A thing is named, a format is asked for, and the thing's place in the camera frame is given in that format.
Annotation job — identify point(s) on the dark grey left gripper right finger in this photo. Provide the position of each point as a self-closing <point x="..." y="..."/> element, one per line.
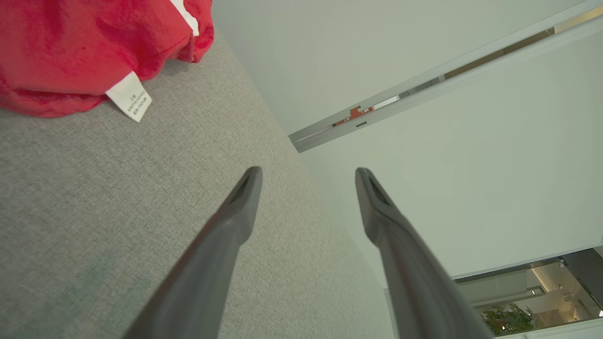
<point x="405" y="263"/>

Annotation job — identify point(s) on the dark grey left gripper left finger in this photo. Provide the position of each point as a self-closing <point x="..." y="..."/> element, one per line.
<point x="221" y="245"/>

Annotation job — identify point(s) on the grey fabric sofa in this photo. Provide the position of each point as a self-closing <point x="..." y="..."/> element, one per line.
<point x="118" y="212"/>

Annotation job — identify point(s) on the green potted plant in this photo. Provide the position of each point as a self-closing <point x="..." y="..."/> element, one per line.
<point x="511" y="321"/>

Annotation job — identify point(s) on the crumpled red garment white trim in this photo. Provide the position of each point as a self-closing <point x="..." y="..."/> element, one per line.
<point x="70" y="42"/>

